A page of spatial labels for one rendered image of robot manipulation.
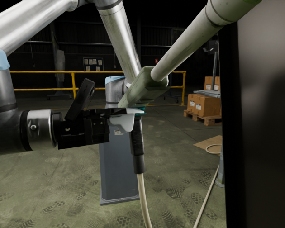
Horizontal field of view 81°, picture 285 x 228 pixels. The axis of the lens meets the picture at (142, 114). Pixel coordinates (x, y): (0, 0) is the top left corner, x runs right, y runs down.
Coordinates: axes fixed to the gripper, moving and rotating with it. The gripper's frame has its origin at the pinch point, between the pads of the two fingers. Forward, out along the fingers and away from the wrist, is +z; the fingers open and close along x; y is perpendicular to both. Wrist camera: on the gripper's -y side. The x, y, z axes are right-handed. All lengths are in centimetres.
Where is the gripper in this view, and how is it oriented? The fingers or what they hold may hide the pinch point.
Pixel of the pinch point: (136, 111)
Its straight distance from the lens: 45.8
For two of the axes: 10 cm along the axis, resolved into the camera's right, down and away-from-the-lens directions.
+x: 3.0, -1.8, -9.4
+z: 9.4, -1.0, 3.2
